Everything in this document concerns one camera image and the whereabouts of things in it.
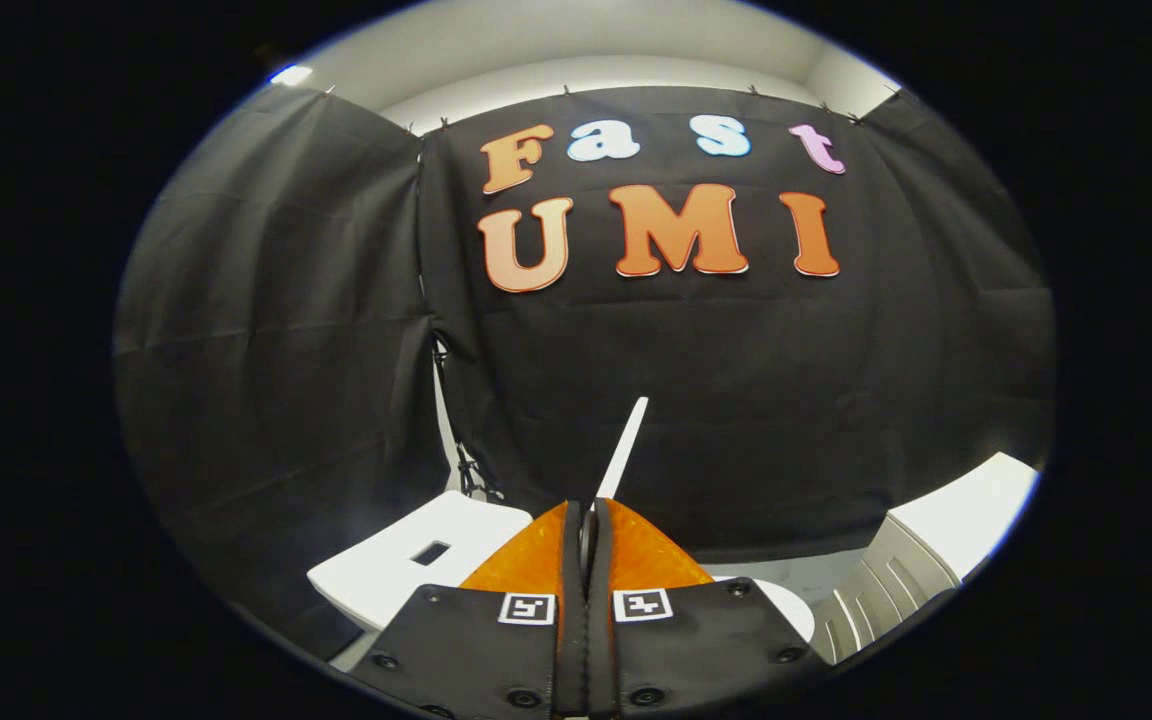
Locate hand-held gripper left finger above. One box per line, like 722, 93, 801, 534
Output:
348, 500, 589, 720

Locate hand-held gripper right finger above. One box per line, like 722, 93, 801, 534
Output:
586, 497, 829, 720

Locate white toilet seat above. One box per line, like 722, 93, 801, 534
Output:
716, 575, 817, 646

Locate black backdrop cloth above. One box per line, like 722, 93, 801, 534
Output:
114, 85, 1057, 661

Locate white drawer cabinet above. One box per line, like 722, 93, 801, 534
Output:
811, 452, 1042, 666

